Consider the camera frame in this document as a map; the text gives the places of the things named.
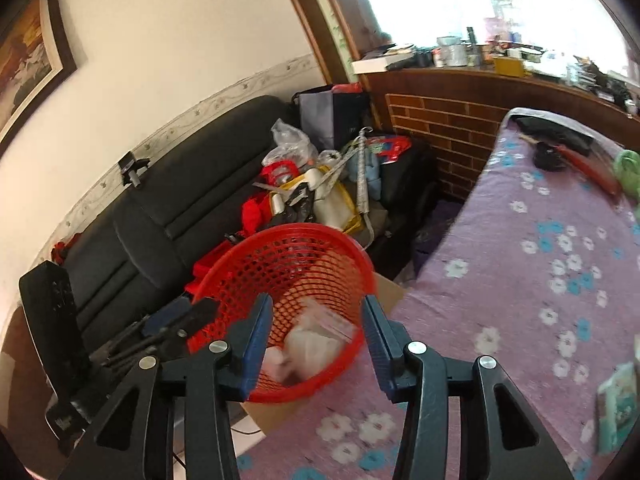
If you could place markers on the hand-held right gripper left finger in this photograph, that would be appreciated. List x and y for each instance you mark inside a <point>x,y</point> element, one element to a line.
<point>257,345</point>

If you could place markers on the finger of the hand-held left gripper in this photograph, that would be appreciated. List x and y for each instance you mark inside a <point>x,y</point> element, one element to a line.
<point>167,312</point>
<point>200,317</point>

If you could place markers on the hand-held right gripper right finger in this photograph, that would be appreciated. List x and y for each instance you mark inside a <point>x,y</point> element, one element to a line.
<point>377,350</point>

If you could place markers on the white plastic bag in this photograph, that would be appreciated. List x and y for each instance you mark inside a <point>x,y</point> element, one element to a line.
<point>310,350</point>

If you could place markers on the red plastic mesh basket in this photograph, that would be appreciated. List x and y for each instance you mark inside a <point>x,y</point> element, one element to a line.
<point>300,260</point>

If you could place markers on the red box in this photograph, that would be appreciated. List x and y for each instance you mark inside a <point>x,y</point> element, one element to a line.
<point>210,265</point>

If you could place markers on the black sofa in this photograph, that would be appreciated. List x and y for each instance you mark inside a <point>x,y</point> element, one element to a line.
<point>175,200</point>

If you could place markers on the black upright device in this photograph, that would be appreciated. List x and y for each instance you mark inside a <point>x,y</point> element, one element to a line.
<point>50,320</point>

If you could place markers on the red cloth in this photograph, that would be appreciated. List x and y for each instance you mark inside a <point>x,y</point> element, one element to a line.
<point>255,212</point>

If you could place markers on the black phone clamp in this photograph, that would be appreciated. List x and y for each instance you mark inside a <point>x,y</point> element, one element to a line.
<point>132,167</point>

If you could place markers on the yellow white shopping bag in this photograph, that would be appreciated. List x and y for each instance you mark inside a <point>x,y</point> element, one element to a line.
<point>340,205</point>

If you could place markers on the red plastic item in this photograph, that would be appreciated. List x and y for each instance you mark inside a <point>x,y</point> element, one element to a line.
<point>277,170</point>

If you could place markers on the light blue bag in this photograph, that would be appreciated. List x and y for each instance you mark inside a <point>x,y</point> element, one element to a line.
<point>371,167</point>

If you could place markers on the clear plastic bag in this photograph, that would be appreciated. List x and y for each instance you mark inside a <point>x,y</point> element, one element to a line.
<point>290,142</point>

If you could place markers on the red printed plastic bag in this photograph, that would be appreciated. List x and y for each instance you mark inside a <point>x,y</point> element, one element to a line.
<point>390,147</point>

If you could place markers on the wooden brick-pattern counter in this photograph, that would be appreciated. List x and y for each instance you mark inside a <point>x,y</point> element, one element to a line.
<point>450,125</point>

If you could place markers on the black paper bag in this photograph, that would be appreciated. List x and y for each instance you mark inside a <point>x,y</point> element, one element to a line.
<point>340,115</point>

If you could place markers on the teal small box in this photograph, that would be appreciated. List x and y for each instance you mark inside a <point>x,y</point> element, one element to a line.
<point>617,410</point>

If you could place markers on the black car key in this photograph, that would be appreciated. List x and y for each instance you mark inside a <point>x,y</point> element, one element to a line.
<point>547,157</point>

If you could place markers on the small red bag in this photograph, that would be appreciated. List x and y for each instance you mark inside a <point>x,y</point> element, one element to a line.
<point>347,89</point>

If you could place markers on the black wallet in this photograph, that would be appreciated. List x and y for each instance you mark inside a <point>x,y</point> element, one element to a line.
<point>555,135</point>

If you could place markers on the red pouch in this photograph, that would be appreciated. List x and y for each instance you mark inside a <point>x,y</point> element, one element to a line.
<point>592,170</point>

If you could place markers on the white flat box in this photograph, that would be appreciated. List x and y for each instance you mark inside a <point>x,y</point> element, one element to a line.
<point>382,62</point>

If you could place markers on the silver tin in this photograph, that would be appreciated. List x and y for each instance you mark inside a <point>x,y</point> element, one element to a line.
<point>452,50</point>

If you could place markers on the green cloth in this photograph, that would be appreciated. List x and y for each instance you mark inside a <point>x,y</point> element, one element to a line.
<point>629,170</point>

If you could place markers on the tan cardboard box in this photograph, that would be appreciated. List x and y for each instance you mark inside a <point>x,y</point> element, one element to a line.
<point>510,66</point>

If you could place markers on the clutter of bottles and boxes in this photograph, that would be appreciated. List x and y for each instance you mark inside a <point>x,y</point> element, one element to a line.
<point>550,60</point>

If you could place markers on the framed wall picture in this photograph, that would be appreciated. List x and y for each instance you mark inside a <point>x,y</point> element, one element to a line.
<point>25,60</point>

